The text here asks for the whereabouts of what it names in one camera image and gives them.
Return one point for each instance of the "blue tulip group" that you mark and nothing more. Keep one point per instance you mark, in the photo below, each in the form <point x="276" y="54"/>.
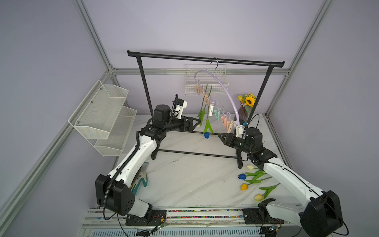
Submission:
<point x="208" y="128"/>
<point x="256" y="175"/>

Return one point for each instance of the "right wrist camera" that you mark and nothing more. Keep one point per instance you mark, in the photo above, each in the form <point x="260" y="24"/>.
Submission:
<point x="240" y="130"/>

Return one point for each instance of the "yellow tulip group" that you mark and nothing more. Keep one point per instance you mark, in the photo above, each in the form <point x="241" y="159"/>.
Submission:
<point x="252" y="182"/>
<point x="201" y="113"/>

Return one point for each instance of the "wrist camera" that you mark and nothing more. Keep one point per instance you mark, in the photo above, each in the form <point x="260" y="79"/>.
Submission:
<point x="178" y="107"/>
<point x="240" y="130"/>

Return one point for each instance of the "pale yellow tulip right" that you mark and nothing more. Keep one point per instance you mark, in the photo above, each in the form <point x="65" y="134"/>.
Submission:
<point x="266" y="192"/>

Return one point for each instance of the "sunflower bouquet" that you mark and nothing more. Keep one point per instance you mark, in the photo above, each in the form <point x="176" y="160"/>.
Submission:
<point x="247" y="102"/>

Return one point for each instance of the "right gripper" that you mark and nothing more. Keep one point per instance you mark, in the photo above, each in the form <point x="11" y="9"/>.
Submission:
<point x="228" y="141"/>

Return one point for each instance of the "white tulip right group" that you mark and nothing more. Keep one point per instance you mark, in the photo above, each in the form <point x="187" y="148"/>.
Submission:
<point x="252" y="167"/>

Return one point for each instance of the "white mesh two-tier shelf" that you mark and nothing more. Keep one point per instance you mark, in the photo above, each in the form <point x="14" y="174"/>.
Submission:
<point x="104" y="120"/>

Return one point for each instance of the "black clothes rack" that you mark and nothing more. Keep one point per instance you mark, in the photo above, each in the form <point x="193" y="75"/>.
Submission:
<point x="139" y="55"/>

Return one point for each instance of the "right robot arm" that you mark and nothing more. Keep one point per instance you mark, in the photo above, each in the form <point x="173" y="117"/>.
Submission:
<point x="317" y="212"/>

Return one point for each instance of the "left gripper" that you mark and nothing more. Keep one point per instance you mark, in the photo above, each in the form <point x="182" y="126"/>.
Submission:
<point x="189" y="128"/>

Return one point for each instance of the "lilac clip hanger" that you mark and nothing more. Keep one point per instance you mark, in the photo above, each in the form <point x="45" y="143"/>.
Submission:
<point x="218" y="112"/>

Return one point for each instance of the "dark ribbed vase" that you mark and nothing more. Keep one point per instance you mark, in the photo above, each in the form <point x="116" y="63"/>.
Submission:
<point x="243" y="115"/>

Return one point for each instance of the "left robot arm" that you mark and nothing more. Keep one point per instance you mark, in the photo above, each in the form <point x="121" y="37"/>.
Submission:
<point x="113" y="190"/>

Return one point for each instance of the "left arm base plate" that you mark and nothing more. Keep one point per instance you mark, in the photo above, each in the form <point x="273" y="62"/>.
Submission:
<point x="153" y="217"/>

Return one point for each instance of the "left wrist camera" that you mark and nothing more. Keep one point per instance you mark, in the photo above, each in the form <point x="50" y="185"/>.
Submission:
<point x="178" y="107"/>

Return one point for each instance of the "teal green glove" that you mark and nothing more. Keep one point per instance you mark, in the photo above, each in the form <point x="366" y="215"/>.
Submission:
<point x="141" y="179"/>

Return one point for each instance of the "white wire wall basket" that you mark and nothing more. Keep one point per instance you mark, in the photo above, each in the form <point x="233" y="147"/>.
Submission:
<point x="200" y="75"/>

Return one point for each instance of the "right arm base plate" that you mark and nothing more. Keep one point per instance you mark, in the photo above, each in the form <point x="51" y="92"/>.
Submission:
<point x="260" y="215"/>

